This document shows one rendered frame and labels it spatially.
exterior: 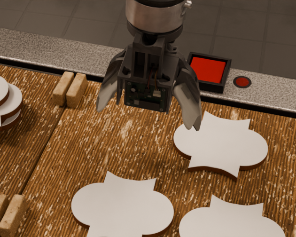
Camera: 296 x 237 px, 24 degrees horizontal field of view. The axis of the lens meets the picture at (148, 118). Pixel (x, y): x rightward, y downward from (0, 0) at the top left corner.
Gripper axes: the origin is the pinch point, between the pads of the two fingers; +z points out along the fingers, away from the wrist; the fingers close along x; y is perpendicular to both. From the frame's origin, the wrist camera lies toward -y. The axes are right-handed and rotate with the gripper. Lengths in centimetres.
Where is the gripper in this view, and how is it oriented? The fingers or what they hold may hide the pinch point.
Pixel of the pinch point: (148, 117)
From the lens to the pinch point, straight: 101.2
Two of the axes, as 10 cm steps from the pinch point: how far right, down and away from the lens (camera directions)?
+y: -2.0, 6.9, -6.9
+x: 9.8, 1.9, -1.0
